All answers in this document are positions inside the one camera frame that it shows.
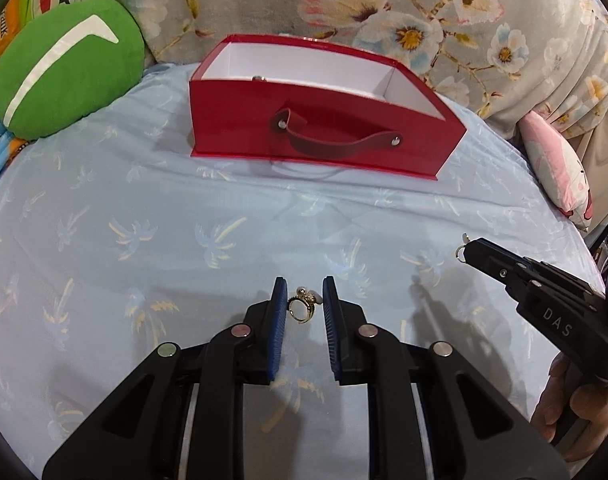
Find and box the grey floral quilt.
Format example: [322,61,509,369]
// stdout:
[118,0,608,157]

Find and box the pink cartoon pillow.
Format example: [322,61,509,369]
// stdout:
[517,112,593,231]

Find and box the gold charm ring earring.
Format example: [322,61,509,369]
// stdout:
[287,286,323,324]

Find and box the light blue palm bedsheet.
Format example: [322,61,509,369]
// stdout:
[0,66,602,474]

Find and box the small gold hoop earring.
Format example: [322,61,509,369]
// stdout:
[455,233,472,263]

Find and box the green round cushion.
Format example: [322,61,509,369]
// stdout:
[0,0,144,141]

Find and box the red open box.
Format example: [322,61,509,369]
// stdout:
[188,35,466,180]

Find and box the person's right hand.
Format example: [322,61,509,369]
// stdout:
[530,353,608,463]

